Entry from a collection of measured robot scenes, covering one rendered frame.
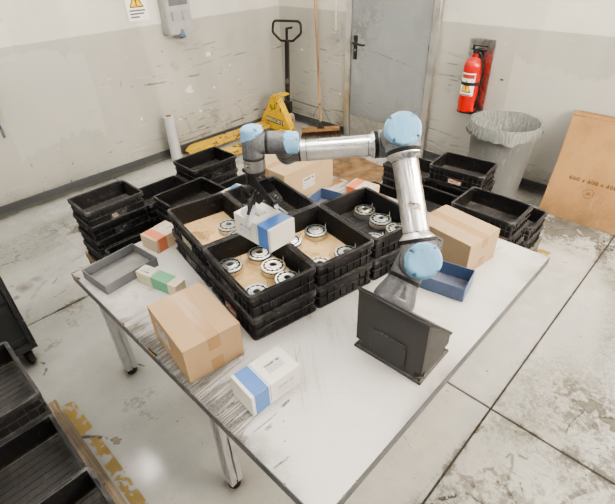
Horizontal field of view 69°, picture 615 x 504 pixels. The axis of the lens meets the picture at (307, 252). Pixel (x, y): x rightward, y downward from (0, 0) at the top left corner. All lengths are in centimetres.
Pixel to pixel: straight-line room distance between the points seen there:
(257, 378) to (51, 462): 91
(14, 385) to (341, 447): 139
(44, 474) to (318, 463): 107
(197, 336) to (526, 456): 160
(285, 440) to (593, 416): 170
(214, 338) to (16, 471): 92
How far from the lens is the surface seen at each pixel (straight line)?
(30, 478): 208
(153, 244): 231
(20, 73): 459
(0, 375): 233
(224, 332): 159
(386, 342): 159
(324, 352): 169
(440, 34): 468
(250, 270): 188
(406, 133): 147
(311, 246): 199
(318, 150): 161
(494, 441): 244
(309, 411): 154
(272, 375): 152
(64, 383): 287
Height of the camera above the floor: 196
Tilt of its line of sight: 35 degrees down
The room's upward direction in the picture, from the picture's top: 2 degrees counter-clockwise
